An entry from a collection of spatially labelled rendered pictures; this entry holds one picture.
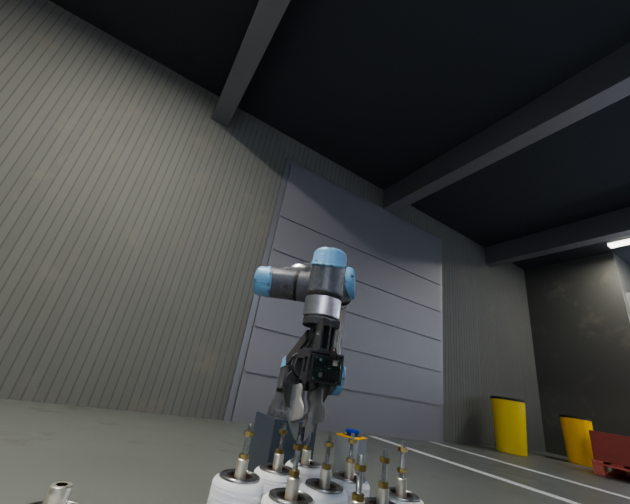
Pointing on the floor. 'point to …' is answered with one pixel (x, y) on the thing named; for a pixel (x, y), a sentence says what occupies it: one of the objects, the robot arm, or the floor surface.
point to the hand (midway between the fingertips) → (299, 431)
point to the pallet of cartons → (621, 456)
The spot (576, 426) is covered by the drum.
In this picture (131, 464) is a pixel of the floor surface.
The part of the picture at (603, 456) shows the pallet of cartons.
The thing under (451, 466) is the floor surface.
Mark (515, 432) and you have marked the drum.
